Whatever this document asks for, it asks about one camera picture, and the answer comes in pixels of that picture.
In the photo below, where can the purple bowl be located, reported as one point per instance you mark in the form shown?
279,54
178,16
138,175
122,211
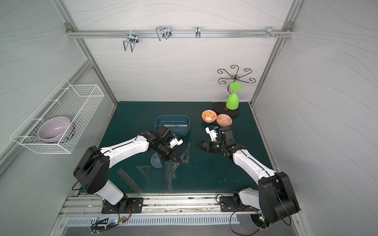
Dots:
53,130

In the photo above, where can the aluminium top rail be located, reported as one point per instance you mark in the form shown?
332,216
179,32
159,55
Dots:
190,33

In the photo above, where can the white slotted cable duct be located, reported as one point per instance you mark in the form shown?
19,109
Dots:
157,220

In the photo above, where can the clear stencil template ruler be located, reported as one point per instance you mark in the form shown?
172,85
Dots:
170,173

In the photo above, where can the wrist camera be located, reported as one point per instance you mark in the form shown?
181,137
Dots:
168,137
222,133

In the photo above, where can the blue plastic storage box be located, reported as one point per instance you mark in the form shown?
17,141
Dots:
174,119

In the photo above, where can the dark straight stencil ruler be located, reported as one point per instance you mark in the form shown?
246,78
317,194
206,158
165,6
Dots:
129,181

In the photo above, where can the white wire basket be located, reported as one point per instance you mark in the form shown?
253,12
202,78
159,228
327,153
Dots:
76,102

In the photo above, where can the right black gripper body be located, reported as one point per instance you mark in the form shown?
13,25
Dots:
211,146

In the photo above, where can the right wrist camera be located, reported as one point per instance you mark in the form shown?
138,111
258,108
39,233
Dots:
222,133

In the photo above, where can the orange patterned bowl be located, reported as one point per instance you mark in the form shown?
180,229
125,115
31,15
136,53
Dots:
224,120
209,116

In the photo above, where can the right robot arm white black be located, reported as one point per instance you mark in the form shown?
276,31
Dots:
275,197

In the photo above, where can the metal single hook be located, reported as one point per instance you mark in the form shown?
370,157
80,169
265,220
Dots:
197,32

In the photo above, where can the metal double hook centre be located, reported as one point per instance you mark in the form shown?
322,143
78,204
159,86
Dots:
163,32

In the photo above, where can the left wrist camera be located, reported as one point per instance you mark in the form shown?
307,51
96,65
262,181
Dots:
168,137

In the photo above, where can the green plastic goblet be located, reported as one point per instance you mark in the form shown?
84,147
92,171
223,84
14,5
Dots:
233,99

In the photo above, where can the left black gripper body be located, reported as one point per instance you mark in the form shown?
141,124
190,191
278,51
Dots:
171,152

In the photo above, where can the orange patterned bowl left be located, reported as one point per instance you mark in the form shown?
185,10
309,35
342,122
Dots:
209,116

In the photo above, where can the orange patterned bowl right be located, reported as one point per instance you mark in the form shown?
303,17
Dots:
224,120

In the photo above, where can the round cooling fan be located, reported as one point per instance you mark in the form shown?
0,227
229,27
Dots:
260,221

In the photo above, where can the small clear triangle ruler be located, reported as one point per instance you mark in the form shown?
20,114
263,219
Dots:
145,171

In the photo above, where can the metal double hook left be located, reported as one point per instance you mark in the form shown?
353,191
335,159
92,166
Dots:
130,42

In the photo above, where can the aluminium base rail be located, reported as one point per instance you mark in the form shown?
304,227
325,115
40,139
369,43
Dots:
153,204

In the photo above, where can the metal double hook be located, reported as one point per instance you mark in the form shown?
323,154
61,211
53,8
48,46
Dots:
130,42
163,32

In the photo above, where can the green table mat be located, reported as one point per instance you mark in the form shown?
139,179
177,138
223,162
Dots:
205,172

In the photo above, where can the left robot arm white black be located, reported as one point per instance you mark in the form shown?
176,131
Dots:
92,171

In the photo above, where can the blue semicircle protractor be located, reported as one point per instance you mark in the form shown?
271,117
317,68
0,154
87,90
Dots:
156,161

